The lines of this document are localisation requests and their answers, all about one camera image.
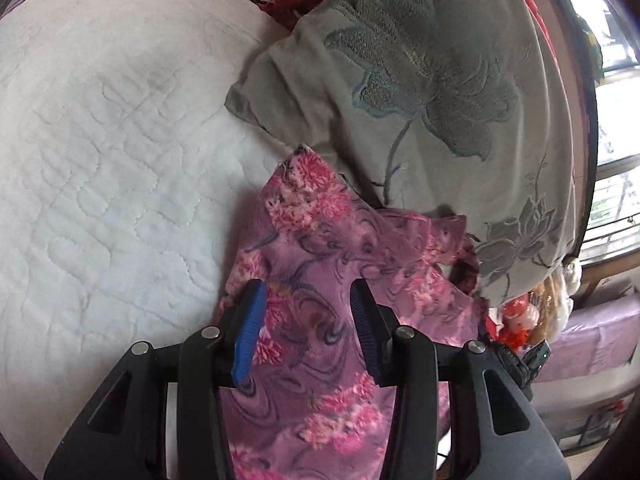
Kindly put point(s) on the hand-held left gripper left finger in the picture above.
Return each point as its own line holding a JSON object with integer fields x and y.
{"x": 247, "y": 330}

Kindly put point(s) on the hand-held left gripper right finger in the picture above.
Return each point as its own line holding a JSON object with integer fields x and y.
{"x": 365, "y": 330}

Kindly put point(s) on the purple floral shirt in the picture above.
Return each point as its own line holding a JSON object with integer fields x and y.
{"x": 310, "y": 260}

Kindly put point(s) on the clear bag of plush toys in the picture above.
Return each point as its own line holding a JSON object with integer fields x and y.
{"x": 520, "y": 320}

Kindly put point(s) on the purple cloth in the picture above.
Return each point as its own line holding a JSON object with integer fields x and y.
{"x": 590, "y": 340}

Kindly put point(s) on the grey floral pillow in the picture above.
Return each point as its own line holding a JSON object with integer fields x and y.
{"x": 450, "y": 160}

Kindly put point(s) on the white quilted mattress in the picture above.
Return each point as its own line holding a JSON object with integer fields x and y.
{"x": 100, "y": 160}

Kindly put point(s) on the barred window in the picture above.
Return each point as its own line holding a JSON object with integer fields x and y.
{"x": 615, "y": 110}

